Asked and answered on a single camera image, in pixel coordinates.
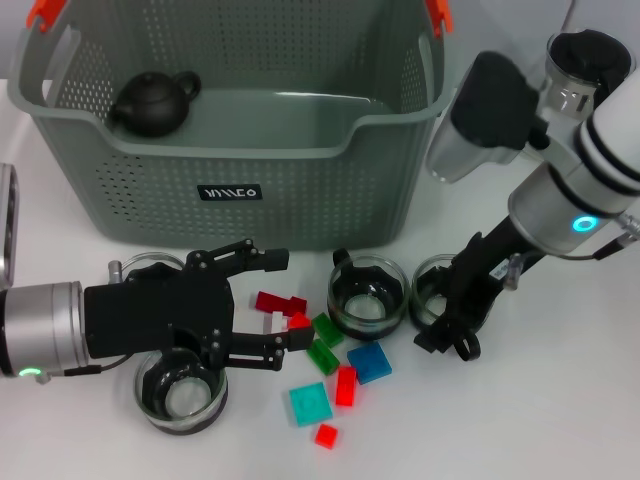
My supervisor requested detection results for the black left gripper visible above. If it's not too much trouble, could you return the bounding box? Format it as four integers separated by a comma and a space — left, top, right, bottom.
83, 238, 312, 374

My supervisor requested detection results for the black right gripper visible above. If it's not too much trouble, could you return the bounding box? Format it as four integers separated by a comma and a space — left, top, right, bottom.
413, 214, 546, 354

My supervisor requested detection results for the glass teacup with black base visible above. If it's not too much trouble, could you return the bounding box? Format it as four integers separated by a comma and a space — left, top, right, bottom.
118, 250, 185, 281
327, 248, 411, 344
132, 347, 230, 435
410, 253, 494, 362

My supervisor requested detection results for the grey perforated plastic storage bin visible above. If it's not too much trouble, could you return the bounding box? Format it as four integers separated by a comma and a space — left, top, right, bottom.
7, 0, 457, 252

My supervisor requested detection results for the dark red toy brick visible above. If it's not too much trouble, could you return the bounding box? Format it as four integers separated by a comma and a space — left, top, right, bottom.
254, 291, 307, 317

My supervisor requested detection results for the green toy brick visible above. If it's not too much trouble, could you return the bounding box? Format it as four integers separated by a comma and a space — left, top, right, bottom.
305, 338, 341, 377
310, 312, 345, 349

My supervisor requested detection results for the blue square toy brick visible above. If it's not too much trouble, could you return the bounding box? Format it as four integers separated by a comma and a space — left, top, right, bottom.
346, 340, 394, 385

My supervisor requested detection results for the teal square toy brick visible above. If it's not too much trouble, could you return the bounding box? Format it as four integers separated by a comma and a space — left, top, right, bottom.
288, 382, 334, 428

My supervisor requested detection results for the long red toy brick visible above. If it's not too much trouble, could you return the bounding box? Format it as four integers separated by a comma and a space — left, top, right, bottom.
334, 365, 358, 407

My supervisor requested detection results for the black clay teapot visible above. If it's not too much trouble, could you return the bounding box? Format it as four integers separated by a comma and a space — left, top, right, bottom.
107, 70, 203, 139

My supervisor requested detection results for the left arm dark cable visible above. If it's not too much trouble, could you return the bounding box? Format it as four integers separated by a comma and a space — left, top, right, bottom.
34, 357, 140, 384

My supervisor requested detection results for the glass pitcher with black handle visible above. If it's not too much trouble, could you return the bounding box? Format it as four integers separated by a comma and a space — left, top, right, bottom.
542, 28, 634, 132

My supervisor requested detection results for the orange bin handle clip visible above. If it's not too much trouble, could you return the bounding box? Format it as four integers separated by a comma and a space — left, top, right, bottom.
25, 0, 67, 34
424, 0, 455, 39

